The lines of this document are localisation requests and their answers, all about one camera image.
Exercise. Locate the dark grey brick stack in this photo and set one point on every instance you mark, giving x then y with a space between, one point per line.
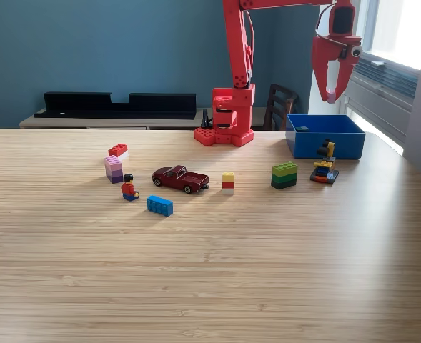
303 128

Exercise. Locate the toy figure red shirt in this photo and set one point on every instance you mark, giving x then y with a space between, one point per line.
128 188

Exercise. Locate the blue plastic bin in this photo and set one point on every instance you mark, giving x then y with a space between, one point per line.
339 146

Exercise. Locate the small white window latch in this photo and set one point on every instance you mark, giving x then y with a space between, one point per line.
378 63

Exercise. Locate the grey vent grille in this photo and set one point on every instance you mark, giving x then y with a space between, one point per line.
392 80

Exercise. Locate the dark wooden chair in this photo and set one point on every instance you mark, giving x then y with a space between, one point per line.
279 103

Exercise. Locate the white window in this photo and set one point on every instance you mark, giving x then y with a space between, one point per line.
399 28

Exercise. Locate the small yellow toy digger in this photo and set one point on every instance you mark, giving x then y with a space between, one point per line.
324 168

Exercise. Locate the green brick stack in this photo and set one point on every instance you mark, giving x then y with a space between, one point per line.
284 175

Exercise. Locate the black table clamp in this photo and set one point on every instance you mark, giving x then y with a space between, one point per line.
205 121

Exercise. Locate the yellow red white brick stack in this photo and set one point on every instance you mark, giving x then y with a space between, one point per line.
228 184

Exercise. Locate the dark red toy pickup car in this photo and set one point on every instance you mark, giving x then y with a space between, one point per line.
179 178

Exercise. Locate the blue brick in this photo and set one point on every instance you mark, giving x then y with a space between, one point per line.
160 206

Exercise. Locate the pink purple brick stack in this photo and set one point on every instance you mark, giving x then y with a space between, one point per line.
113 169

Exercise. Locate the pale wooden sideboard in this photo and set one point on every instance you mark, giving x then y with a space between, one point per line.
70 122

